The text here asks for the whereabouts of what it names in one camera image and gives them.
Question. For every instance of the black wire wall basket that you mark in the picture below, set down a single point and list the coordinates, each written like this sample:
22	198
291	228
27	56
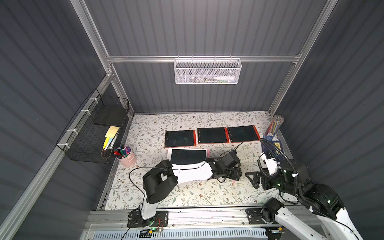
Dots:
83	140

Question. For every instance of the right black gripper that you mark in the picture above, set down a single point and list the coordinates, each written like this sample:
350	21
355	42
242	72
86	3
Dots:
261	179

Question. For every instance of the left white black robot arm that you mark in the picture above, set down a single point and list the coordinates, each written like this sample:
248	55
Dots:
182	166

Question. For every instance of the black tray in basket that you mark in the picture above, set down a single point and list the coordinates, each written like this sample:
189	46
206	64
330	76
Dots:
110	116

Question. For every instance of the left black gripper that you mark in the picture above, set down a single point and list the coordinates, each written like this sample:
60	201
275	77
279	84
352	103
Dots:
233	169

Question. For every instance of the dark blue notebook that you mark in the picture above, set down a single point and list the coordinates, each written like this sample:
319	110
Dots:
272	146

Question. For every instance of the clear cup coloured pencils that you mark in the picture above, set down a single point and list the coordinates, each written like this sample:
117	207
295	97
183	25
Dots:
274	126

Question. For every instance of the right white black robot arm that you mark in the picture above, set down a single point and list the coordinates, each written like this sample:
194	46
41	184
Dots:
321	200

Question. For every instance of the white wire mesh basket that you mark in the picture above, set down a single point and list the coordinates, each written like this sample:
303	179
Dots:
201	72

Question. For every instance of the pink cup with markers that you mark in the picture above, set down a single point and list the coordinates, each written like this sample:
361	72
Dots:
125	155

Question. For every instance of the pink white writing tablet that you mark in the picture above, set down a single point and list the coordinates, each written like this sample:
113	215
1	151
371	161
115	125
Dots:
185	156

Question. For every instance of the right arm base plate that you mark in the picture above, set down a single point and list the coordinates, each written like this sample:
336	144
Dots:
257	216

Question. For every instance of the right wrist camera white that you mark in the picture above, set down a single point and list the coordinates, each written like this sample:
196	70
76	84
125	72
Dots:
271	162

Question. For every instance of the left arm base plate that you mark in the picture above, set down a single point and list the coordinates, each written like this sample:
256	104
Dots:
160	219

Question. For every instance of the yellow sticky notes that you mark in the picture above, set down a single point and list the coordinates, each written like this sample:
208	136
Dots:
112	131

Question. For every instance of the red tablet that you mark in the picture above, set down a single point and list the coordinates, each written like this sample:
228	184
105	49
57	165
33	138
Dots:
213	136
243	134
185	138

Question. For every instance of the white marker in basket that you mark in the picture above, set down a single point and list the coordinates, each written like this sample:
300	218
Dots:
225	78

